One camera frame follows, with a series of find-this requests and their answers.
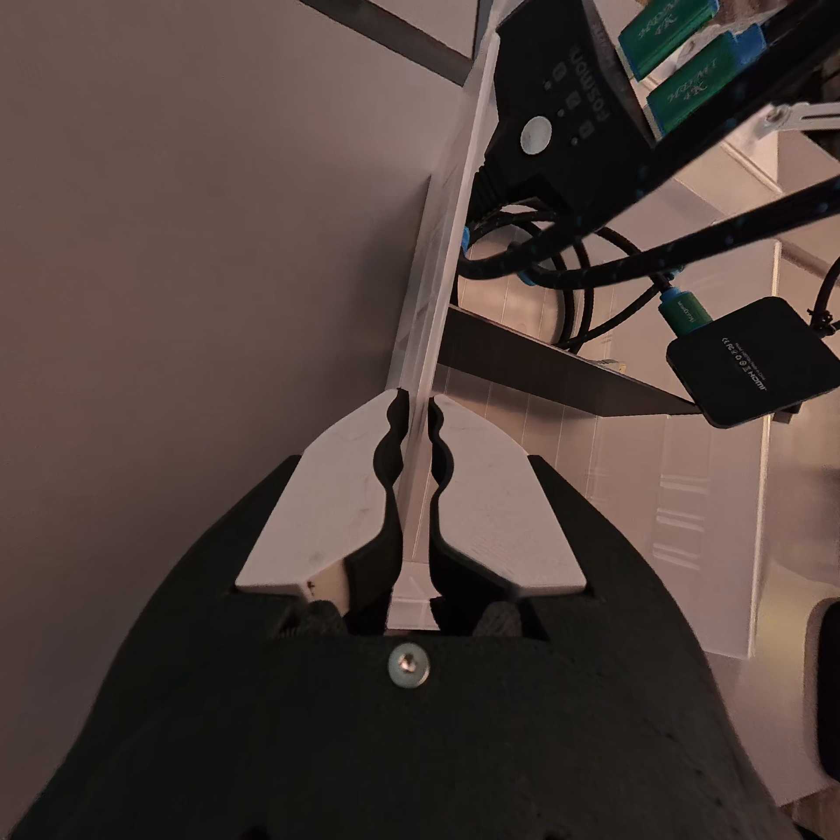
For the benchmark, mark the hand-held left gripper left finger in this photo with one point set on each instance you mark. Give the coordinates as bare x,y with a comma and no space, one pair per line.
321,512

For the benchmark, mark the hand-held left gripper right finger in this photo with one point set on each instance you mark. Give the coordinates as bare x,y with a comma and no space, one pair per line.
512,518

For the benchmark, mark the clear plastic bin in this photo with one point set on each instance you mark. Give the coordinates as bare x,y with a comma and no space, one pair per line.
689,492

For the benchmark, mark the small square black hdmi adapter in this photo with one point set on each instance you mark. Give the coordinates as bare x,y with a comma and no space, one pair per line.
754,367

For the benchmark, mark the black hdmi switch box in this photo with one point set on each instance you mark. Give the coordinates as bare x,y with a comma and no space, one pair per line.
544,65

